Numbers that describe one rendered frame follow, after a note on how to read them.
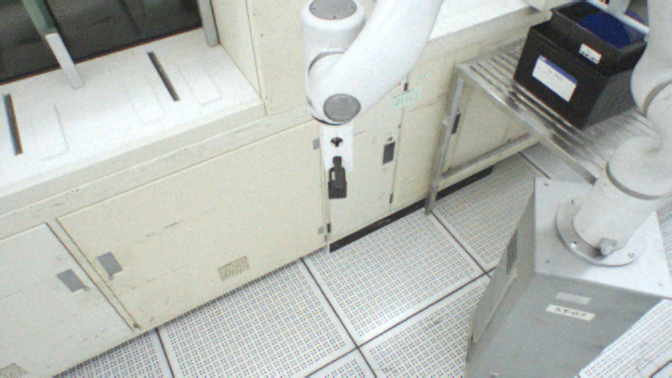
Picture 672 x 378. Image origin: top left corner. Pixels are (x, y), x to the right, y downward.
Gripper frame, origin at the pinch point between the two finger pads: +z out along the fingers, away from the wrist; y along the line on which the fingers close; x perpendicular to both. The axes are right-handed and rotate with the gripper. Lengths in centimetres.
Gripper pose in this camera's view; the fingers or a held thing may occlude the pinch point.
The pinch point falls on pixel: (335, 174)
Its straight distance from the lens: 83.9
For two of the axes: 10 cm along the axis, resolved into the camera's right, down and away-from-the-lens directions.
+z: 0.0, 6.3, 7.7
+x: -10.0, 0.6, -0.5
